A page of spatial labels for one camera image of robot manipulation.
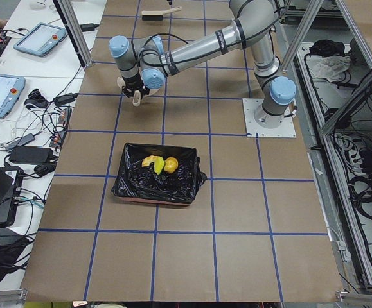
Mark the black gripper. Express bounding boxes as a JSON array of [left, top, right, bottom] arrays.
[[121, 78, 150, 96]]

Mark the beige plastic dustpan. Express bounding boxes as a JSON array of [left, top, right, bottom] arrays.
[[117, 75, 160, 107]]

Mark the beige hand brush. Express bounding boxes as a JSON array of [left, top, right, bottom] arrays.
[[141, 6, 182, 21]]

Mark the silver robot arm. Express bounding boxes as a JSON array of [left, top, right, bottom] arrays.
[[109, 0, 297, 123]]

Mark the yellow mango trash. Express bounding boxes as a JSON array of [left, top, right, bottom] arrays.
[[141, 155, 157, 167]]

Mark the orange fruit trash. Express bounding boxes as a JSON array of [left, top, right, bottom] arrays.
[[163, 157, 179, 174]]

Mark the black lined trash bin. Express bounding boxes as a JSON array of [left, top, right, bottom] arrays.
[[112, 143, 207, 205]]

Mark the yellow green sponge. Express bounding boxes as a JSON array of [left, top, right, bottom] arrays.
[[154, 157, 165, 175]]

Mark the upper blue teach pendant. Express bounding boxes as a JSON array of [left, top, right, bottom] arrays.
[[13, 23, 67, 57]]

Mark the black power adapter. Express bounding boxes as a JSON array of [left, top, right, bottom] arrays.
[[8, 146, 53, 164]]

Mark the white crumpled cloth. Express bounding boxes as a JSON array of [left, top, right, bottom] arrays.
[[310, 55, 351, 82]]

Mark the aluminium frame post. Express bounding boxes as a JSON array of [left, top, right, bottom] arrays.
[[53, 0, 93, 69]]

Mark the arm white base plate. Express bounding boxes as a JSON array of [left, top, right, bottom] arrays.
[[242, 98, 296, 138]]

